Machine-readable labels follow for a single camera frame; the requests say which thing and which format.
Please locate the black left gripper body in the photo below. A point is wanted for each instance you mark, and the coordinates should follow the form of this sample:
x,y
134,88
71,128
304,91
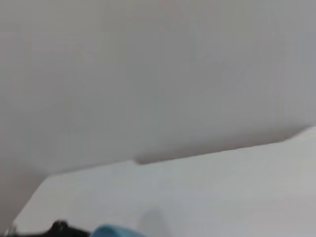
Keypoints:
x,y
64,230

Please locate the blue bowl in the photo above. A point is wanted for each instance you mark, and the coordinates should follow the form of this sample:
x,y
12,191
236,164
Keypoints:
x,y
116,231

